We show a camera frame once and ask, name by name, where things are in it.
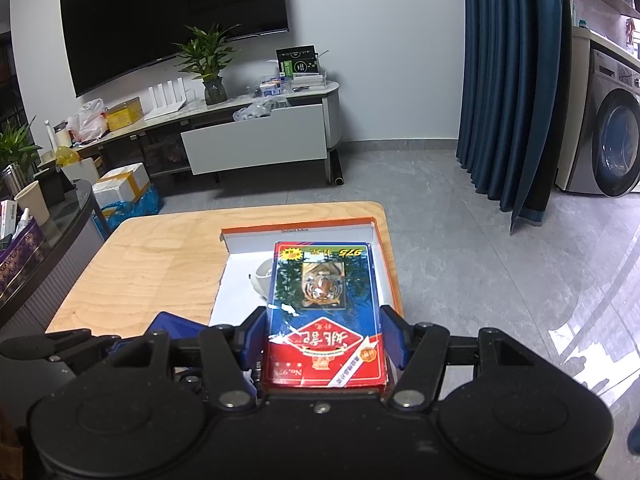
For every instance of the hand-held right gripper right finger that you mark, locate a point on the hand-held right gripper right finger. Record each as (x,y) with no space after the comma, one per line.
(392,336)

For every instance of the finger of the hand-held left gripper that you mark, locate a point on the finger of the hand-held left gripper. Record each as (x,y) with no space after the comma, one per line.
(172,324)

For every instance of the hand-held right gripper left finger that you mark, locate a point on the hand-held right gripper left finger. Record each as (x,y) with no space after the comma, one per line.
(254,337)

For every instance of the orange and white cardboard box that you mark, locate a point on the orange and white cardboard box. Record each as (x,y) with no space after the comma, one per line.
(240,280)

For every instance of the tiger print playing card box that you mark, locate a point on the tiger print playing card box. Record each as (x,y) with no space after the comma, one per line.
(320,305)

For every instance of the blue plastic bag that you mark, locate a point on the blue plastic bag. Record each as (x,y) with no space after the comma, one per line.
(142,207)

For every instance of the black glass side table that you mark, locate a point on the black glass side table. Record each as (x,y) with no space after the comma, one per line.
(65,250)

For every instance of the white taped cardboard box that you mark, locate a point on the white taped cardboard box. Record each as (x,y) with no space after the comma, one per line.
(111,195)
(125,176)

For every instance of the purple patterned tin box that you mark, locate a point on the purple patterned tin box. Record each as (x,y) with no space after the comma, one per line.
(20,255)

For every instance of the black rolled mat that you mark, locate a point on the black rolled mat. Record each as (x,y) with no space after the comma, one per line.
(339,169)

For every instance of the white paper bag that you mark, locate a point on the white paper bag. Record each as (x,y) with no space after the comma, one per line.
(82,170)

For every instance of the black device stand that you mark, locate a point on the black device stand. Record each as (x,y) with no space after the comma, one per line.
(55,187)

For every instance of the white spray bottle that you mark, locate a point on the white spray bottle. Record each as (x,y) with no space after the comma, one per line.
(22,221)

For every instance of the beige paper cup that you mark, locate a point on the beige paper cup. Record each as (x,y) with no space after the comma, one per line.
(32,202)

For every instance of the row of medicine boxes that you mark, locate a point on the row of medicine boxes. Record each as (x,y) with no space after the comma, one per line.
(7,217)

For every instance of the white cabinet drawer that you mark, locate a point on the white cabinet drawer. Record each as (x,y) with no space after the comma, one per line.
(255,140)

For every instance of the yellow plastic bag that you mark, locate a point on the yellow plastic bag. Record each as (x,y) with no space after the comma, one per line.
(67,156)

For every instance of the yellow cardboard box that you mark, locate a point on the yellow cardboard box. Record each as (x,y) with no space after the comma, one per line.
(124,115)

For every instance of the white plastic bag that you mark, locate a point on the white plastic bag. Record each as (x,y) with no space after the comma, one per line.
(89,122)

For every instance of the white wifi router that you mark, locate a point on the white wifi router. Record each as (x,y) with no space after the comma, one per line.
(165,105)

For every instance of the clear plastic bag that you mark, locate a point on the clear plastic bag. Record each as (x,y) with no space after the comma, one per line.
(257,110)

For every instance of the white tv cabinet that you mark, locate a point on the white tv cabinet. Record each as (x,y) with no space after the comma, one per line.
(334,115)

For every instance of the green leafy houseplant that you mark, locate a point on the green leafy houseplant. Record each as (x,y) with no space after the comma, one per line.
(17,145)

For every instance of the clear box of small items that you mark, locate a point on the clear box of small items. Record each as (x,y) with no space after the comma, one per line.
(270,87)

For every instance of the clear acrylic organizer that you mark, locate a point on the clear acrylic organizer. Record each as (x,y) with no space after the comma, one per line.
(309,78)

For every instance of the potted plant in glass vase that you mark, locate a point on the potted plant in glass vase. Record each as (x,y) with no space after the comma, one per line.
(207,60)

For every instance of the black grid partition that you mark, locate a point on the black grid partition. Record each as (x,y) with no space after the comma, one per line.
(15,100)

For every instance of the black and green box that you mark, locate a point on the black and green box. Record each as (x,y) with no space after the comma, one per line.
(297,62)

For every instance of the dark blue curtain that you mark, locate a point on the dark blue curtain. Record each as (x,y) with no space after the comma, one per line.
(515,85)

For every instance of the silver front-load washing machine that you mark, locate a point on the silver front-load washing machine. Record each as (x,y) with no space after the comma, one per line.
(610,135)

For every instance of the black wall television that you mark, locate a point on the black wall television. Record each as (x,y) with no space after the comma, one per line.
(170,20)

